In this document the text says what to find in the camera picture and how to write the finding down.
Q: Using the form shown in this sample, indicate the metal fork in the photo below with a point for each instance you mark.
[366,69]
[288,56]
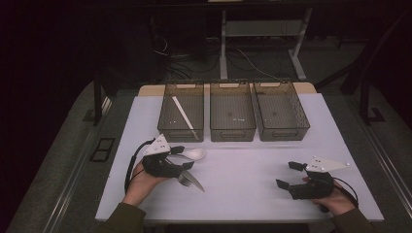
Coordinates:
[192,183]

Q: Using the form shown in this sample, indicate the smoky clear plastic bin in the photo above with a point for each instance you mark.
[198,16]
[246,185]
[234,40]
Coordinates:
[280,111]
[232,113]
[191,110]

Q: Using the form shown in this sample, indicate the white table cover sheet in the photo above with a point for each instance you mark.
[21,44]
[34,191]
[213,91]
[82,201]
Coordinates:
[236,197]

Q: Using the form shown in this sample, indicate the white ceramic spoon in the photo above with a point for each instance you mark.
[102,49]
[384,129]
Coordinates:
[196,154]

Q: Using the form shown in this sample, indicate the dark metal stand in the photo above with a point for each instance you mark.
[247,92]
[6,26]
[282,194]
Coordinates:
[364,103]

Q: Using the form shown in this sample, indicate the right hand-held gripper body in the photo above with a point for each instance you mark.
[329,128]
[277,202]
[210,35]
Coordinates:
[315,189]

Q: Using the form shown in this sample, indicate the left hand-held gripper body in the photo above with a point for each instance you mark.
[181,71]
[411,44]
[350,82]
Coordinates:
[157,165]

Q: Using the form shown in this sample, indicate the white metal desk frame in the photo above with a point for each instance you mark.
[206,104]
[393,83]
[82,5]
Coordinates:
[223,58]

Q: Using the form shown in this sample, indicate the person's right hand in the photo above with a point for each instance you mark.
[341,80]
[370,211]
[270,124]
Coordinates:
[336,202]

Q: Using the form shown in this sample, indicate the person's left hand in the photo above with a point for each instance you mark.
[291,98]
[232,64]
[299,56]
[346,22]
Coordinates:
[139,186]

